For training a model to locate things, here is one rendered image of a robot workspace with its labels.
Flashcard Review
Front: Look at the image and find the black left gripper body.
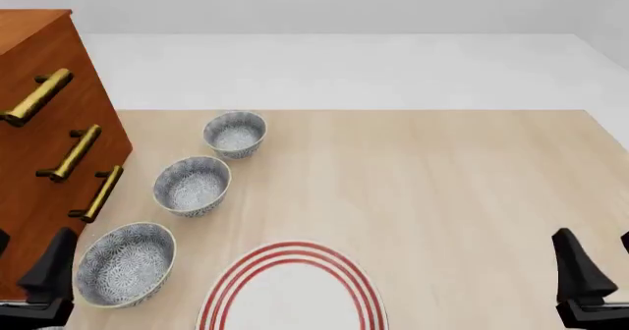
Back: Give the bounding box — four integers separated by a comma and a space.
0, 298, 76, 330

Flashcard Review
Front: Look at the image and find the wooden drawer with medium handle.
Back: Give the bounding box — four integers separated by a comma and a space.
0, 68, 118, 236

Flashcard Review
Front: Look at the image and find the wooden drawer with largest handle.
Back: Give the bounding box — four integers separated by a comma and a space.
0, 12, 97, 155

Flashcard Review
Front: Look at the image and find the large brass drawer handle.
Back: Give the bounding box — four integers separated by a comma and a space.
0, 68, 75, 129

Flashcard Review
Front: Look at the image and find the large blue patterned bowl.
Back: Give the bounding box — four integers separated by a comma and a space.
75, 221, 178, 309

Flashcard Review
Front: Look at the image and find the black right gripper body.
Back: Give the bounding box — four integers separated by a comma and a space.
555, 295, 629, 330

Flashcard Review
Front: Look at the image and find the medium brass drawer handle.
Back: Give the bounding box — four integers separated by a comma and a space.
35, 124, 103, 184

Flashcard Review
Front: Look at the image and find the wooden drawer with smallest handle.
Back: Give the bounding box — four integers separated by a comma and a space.
0, 111, 134, 301

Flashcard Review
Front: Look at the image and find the medium blue patterned bowl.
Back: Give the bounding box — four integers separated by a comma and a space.
152, 155, 233, 218

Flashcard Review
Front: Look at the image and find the small brass drawer handle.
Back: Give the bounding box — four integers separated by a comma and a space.
67, 164, 125, 224

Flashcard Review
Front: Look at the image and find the wooden cabinet with drawers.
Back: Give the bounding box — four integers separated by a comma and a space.
0, 9, 134, 302

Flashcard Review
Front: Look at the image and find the small blue patterned bowl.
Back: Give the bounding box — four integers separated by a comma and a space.
202, 109, 268, 162

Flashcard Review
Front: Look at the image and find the white plate with red rings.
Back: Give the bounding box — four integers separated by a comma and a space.
195, 240, 390, 330

